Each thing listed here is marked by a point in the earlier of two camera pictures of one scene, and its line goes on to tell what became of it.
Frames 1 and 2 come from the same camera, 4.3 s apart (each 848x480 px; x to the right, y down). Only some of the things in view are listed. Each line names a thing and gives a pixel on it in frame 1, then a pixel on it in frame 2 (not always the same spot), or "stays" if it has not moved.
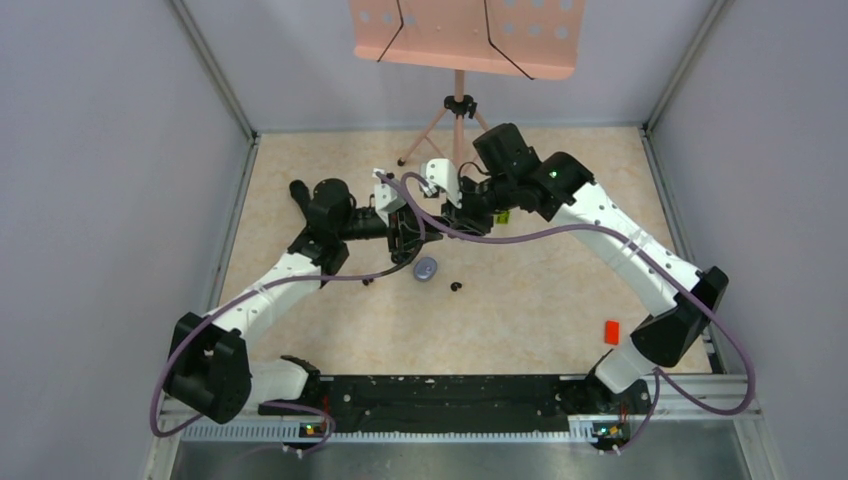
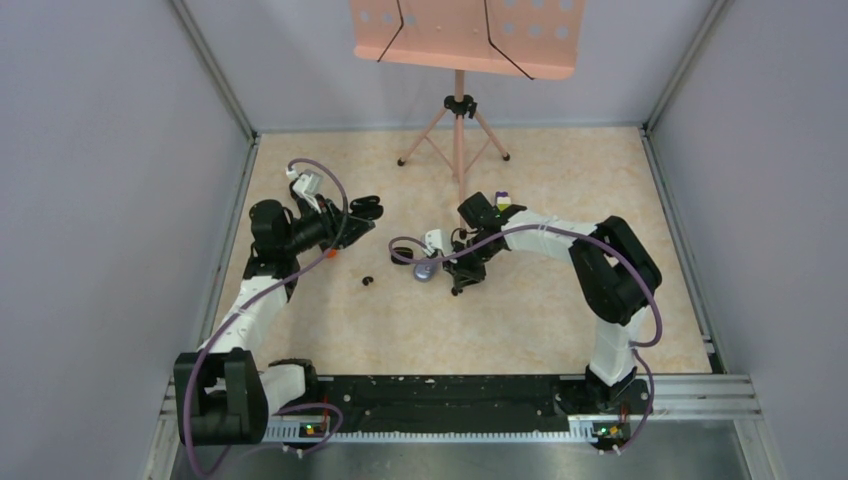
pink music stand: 540,39 stays
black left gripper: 408,232 → 331,219
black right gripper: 463,217 → 462,274
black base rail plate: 448,404 stays
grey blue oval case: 425,269 stays
